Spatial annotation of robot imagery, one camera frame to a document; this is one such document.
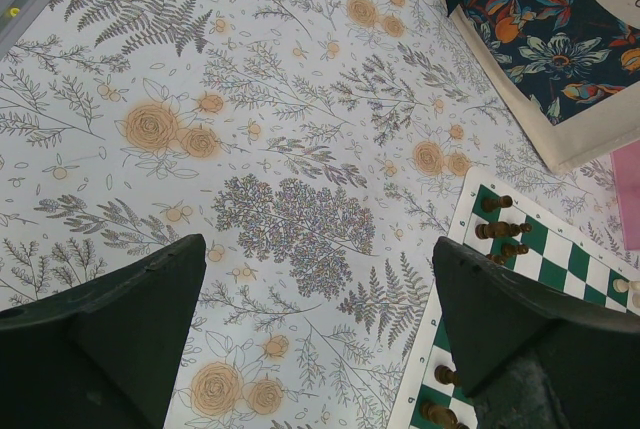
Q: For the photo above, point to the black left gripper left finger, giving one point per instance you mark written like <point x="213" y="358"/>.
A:
<point x="104" y="354"/>

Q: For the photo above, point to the beige canvas tote bag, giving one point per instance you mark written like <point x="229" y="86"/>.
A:
<point x="568" y="70"/>

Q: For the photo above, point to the pink plastic box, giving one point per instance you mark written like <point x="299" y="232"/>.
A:
<point x="625" y="162"/>

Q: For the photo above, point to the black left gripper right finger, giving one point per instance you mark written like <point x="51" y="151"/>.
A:
<point x="530" y="356"/>

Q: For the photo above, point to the green white chess board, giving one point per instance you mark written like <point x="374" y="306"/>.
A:
<point x="559" y="256"/>

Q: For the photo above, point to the floral table cloth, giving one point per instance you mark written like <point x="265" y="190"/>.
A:
<point x="318" y="146"/>

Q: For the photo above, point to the dark chess piece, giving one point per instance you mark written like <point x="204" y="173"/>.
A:
<point x="501" y="229"/>

